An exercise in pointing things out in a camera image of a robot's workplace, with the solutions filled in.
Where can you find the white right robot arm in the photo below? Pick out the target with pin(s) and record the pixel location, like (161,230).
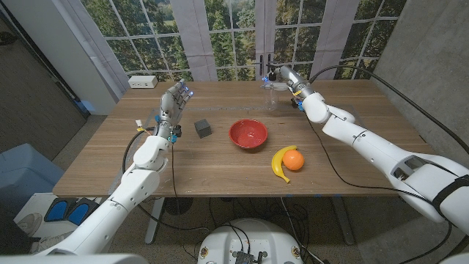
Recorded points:
(366,146)

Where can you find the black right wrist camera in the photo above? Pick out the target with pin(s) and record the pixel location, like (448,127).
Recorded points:
(295,102)

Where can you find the dark grey cube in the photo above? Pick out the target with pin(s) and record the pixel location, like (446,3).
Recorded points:
(202,128)

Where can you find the metal table leg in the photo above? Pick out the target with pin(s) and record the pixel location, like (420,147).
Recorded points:
(154,220)
(344,223)

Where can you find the blue black foot pedal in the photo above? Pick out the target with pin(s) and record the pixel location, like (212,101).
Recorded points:
(56,212)
(78,212)

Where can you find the white robot torso base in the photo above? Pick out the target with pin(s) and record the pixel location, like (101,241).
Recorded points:
(249,238)

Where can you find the toy orange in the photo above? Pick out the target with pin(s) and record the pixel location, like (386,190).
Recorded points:
(293,160)

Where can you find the red bowl plate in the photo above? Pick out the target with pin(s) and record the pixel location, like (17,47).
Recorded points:
(248,133)

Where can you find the blue storage bin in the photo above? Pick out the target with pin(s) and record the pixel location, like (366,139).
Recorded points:
(25,172)

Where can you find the dark trouser leg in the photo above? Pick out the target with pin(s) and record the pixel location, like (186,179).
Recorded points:
(14,238)

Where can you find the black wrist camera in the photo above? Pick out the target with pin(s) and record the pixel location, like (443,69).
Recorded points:
(177,130)
(295,102)

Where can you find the white power strip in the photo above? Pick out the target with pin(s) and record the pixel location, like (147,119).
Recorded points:
(143,81)

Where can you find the clear dispenser bottle black pump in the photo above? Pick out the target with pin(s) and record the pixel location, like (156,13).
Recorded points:
(273,100)

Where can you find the yellow toy banana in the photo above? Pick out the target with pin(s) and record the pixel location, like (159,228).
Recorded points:
(275,163)

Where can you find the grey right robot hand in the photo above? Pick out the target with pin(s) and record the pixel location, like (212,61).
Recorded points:
(291,78)

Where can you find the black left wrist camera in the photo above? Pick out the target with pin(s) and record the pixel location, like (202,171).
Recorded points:
(177,130)

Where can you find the round black floor fan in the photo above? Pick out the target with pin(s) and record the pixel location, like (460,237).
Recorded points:
(178,205)

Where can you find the white robot shoulder housing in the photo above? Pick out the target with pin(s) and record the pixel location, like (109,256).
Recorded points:
(73,259)

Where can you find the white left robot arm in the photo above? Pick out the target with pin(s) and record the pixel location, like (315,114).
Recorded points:
(121,205)

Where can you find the white floor platform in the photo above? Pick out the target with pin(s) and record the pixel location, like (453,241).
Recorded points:
(36,203)

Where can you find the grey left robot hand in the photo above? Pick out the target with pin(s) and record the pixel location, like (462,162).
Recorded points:
(172,106)

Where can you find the printed window forest backdrop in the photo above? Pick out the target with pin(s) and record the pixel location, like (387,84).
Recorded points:
(220,36)

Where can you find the white shoe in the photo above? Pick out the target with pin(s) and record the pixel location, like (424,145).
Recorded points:
(51,242)
(30,223)

